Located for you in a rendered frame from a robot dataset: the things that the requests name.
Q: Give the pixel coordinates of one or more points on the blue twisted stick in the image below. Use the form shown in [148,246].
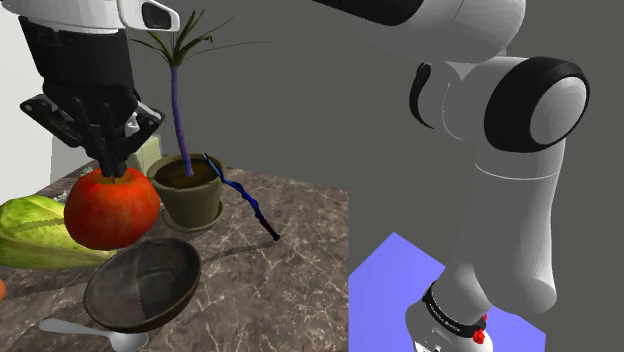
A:
[244,192]

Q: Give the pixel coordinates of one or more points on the pale green box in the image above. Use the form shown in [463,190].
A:
[149,154]

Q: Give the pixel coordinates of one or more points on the red apple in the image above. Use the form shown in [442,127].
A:
[112,214]

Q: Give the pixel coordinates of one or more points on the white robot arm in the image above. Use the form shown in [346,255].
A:
[512,219]

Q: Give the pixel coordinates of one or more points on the grey spoon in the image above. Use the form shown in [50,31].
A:
[122,340]

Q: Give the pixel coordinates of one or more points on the orange round fruit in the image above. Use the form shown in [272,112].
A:
[2,290]

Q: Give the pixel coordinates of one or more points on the green cabbage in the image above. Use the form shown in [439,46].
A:
[29,234]

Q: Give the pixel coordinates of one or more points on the dark brown bowl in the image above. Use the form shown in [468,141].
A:
[141,287]

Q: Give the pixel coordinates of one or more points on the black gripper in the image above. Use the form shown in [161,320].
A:
[80,63]

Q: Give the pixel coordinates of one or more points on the potted plant in olive pot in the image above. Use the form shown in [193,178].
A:
[190,200]

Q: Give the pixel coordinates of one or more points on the violet robot stand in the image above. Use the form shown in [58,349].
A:
[385,292]

